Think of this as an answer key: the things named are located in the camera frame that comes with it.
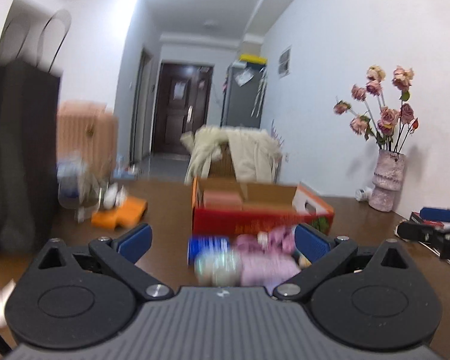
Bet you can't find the clear tissue pack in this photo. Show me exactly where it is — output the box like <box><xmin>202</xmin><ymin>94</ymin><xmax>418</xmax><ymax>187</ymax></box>
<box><xmin>194</xmin><ymin>251</ymin><xmax>243</xmax><ymax>287</ymax></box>

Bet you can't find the blue tissue pack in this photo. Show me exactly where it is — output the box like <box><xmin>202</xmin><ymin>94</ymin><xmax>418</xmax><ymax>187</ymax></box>
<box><xmin>187</xmin><ymin>236</ymin><xmax>231</xmax><ymax>266</ymax></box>

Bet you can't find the orange fabric wrap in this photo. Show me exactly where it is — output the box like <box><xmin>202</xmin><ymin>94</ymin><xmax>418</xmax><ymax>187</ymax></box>
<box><xmin>91</xmin><ymin>196</ymin><xmax>148</xmax><ymax>230</ymax></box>

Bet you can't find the white small bottle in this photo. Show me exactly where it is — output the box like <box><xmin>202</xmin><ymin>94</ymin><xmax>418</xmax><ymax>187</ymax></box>
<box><xmin>102</xmin><ymin>183</ymin><xmax>128</xmax><ymax>210</ymax></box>

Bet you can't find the white small jar by vase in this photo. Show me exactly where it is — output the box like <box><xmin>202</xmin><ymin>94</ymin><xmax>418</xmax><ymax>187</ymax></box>
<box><xmin>355</xmin><ymin>187</ymin><xmax>373</xmax><ymax>203</ymax></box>

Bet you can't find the pink textured flower vase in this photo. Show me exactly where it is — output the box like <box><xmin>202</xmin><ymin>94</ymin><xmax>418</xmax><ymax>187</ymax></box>
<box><xmin>368</xmin><ymin>150</ymin><xmax>406</xmax><ymax>212</ymax></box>

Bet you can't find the clear bag with white device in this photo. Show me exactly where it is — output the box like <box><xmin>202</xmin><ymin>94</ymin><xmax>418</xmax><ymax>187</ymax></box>
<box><xmin>57</xmin><ymin>151</ymin><xmax>103</xmax><ymax>210</ymax></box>

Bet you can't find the red orange cardboard box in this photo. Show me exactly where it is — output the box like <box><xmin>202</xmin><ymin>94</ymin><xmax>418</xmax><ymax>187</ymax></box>
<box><xmin>192</xmin><ymin>178</ymin><xmax>335</xmax><ymax>238</ymax></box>

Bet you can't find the dried pink rose bouquet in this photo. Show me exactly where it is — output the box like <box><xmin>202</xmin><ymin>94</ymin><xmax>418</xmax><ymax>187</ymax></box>
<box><xmin>333</xmin><ymin>64</ymin><xmax>419</xmax><ymax>155</ymax></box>

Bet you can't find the beige coat on chair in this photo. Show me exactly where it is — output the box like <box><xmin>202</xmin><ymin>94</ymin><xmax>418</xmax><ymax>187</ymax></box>
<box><xmin>180</xmin><ymin>125</ymin><xmax>282</xmax><ymax>185</ymax></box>

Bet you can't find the pink hard-shell suitcase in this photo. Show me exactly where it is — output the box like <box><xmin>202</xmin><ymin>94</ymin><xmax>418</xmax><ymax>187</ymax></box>
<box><xmin>57</xmin><ymin>100</ymin><xmax>119</xmax><ymax>179</ymax></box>

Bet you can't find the dark brown entrance door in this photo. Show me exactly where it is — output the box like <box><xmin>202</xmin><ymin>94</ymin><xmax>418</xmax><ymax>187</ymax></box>
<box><xmin>152</xmin><ymin>63</ymin><xmax>214</xmax><ymax>156</ymax></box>

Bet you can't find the grey refrigerator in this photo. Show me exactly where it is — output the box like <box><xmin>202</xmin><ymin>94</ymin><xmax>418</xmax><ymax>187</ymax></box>
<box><xmin>220</xmin><ymin>61</ymin><xmax>267</xmax><ymax>128</ymax></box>

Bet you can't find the black paper shopping bag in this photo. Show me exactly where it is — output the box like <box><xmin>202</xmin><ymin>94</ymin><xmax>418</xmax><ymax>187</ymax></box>
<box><xmin>0</xmin><ymin>0</ymin><xmax>71</xmax><ymax>254</ymax></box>

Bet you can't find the yellow box on refrigerator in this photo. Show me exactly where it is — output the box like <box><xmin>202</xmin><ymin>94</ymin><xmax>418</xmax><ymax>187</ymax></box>
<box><xmin>239</xmin><ymin>54</ymin><xmax>267</xmax><ymax>65</ymax></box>

